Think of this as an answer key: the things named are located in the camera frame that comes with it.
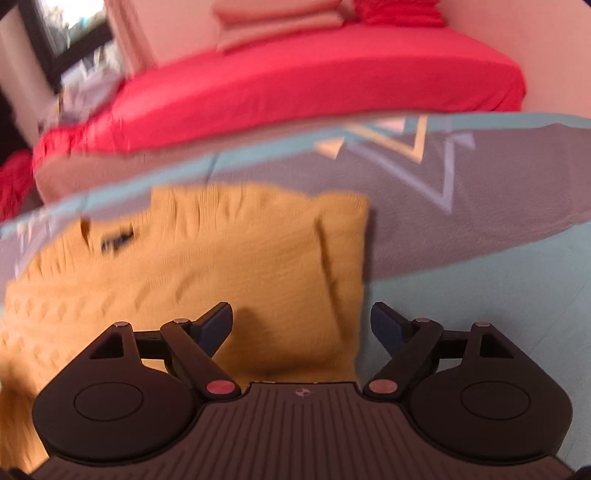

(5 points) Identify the tan cable-knit cardigan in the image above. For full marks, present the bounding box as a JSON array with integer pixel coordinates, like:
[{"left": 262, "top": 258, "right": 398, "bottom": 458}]
[{"left": 1, "top": 184, "right": 370, "bottom": 471}]

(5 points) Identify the blue grey patterned bedsheet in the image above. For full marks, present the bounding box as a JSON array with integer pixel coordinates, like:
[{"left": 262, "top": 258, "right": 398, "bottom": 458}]
[{"left": 1, "top": 114, "right": 590, "bottom": 466}]

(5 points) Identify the red blanket at left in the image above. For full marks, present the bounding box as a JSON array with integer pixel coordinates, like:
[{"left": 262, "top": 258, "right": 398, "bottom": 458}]
[{"left": 0, "top": 150, "right": 34, "bottom": 222}]

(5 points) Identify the red mattress sheet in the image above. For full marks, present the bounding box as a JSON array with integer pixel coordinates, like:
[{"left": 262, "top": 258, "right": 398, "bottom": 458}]
[{"left": 33, "top": 23, "right": 527, "bottom": 203}]

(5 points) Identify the red ruffled cloth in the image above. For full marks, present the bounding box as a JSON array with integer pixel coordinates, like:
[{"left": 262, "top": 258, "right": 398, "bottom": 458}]
[{"left": 353, "top": 0, "right": 447, "bottom": 28}]

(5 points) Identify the black window frame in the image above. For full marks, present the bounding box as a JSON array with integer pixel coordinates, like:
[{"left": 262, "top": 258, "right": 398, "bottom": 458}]
[{"left": 1, "top": 0, "right": 114, "bottom": 90}]

